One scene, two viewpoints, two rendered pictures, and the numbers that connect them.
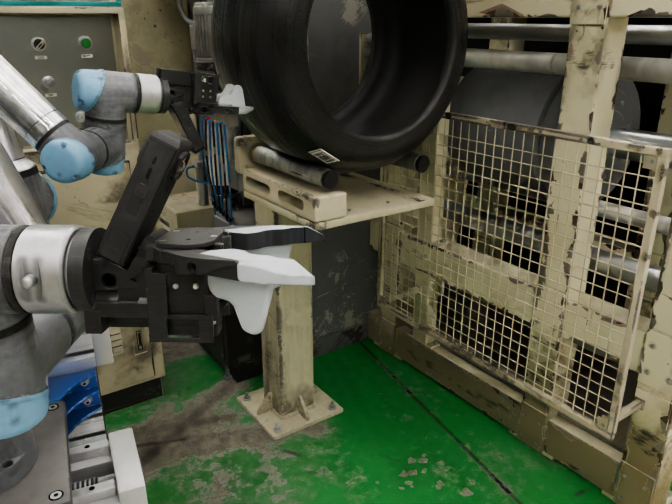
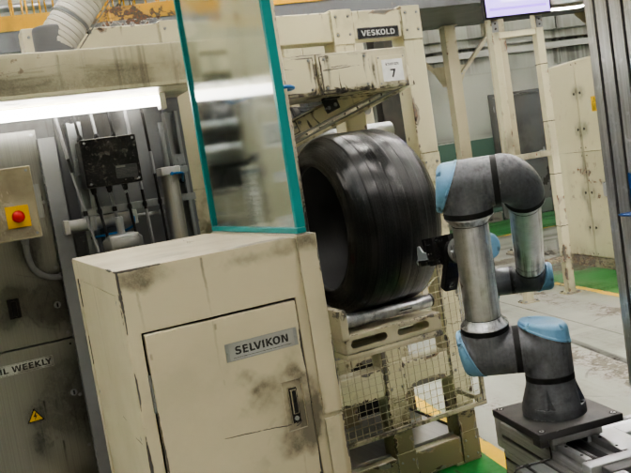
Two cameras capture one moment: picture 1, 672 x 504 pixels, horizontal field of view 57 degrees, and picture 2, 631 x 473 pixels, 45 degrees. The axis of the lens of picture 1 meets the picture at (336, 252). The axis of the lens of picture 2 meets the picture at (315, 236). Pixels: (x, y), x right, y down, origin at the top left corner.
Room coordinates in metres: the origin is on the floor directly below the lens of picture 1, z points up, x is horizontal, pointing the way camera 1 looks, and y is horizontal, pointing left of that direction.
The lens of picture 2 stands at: (1.26, 2.52, 1.40)
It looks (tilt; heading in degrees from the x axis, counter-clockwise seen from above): 5 degrees down; 280
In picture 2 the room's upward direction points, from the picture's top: 9 degrees counter-clockwise
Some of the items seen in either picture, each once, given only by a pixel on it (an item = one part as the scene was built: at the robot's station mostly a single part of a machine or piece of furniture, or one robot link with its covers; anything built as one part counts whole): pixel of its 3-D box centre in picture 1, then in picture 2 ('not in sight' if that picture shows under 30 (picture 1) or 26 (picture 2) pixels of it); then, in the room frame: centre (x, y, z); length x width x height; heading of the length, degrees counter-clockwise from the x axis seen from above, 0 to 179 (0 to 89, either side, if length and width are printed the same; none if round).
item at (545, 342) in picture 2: not in sight; (543, 344); (1.07, 0.66, 0.88); 0.13 x 0.12 x 0.14; 177
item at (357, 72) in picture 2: not in sight; (321, 79); (1.64, -0.32, 1.71); 0.61 x 0.25 x 0.15; 35
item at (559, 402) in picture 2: not in sight; (551, 390); (1.07, 0.66, 0.77); 0.15 x 0.15 x 0.10
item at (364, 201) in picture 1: (336, 196); (368, 336); (1.57, 0.00, 0.80); 0.37 x 0.36 x 0.02; 125
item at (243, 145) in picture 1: (300, 147); (316, 318); (1.72, 0.10, 0.90); 0.40 x 0.03 x 0.10; 125
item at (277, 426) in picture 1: (289, 401); not in sight; (1.77, 0.16, 0.02); 0.27 x 0.27 x 0.04; 35
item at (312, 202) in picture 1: (291, 190); (388, 331); (1.49, 0.11, 0.83); 0.36 x 0.09 x 0.06; 35
